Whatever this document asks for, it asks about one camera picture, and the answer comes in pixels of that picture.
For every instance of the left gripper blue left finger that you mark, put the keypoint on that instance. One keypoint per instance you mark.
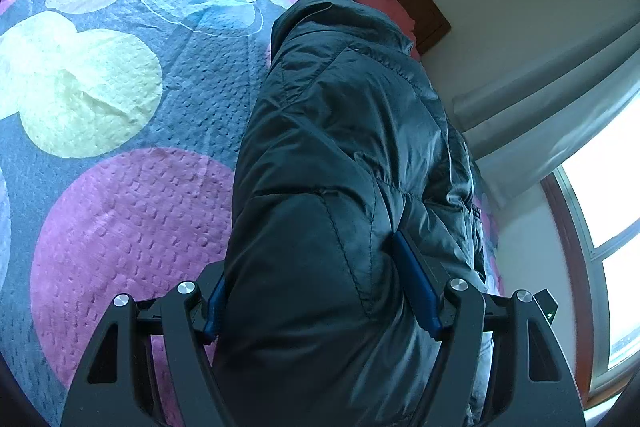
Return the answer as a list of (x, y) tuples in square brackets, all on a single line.
[(209, 319)]

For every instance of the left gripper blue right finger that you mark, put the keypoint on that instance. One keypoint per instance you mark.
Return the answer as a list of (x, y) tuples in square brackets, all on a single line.
[(423, 282)]

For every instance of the black puffer jacket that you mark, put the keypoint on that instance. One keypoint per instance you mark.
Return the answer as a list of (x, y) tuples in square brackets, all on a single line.
[(348, 141)]

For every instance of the right side window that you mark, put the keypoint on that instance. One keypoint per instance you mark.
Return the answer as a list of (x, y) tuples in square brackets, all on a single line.
[(594, 199)]

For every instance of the grey right curtain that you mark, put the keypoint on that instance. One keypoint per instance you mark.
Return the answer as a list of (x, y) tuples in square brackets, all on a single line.
[(521, 127)]

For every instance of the colourful dotted bedspread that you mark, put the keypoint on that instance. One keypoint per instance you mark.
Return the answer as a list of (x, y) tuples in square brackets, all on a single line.
[(121, 127)]

